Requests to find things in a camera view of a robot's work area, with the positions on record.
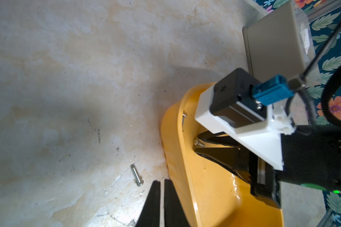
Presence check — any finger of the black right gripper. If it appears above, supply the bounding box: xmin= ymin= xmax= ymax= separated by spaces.
xmin=197 ymin=131 xmax=240 ymax=148

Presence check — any silver screw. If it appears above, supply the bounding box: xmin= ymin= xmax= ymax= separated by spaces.
xmin=193 ymin=139 xmax=205 ymax=147
xmin=130 ymin=164 xmax=144 ymax=187
xmin=181 ymin=112 xmax=187 ymax=127

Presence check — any right black camera cable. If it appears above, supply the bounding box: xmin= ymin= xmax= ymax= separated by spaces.
xmin=283 ymin=8 xmax=341 ymax=125

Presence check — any grey tissue box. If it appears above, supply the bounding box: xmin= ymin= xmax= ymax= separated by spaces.
xmin=242 ymin=1 xmax=315 ymax=82

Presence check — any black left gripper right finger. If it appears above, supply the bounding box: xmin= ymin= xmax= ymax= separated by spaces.
xmin=164 ymin=179 xmax=190 ymax=227

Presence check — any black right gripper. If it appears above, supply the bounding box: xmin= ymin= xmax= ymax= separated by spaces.
xmin=195 ymin=125 xmax=341 ymax=209

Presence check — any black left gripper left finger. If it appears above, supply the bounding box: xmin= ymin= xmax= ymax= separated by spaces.
xmin=135 ymin=181 xmax=161 ymax=227

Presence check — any yellow plastic storage box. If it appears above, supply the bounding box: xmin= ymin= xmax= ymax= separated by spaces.
xmin=161 ymin=83 xmax=284 ymax=227

